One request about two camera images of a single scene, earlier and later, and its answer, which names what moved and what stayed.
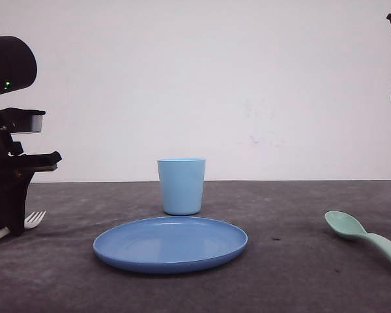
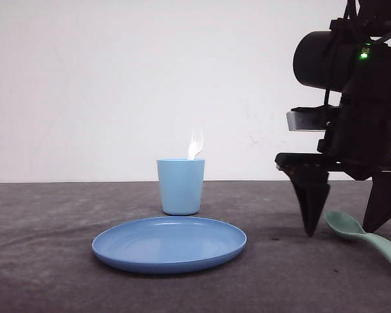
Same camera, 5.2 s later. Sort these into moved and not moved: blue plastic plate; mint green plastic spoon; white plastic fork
Moved: white plastic fork
Not moved: mint green plastic spoon; blue plastic plate
